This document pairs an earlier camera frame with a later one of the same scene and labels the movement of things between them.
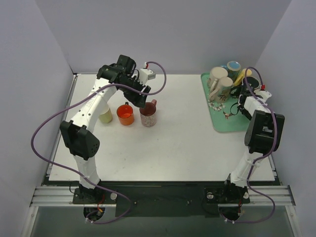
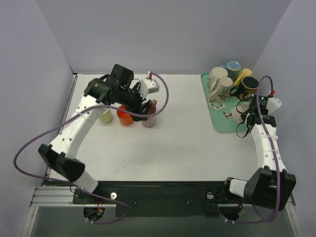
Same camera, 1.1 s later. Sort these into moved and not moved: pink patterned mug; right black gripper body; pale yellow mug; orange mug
Moved: right black gripper body
Not moved: pink patterned mug; pale yellow mug; orange mug
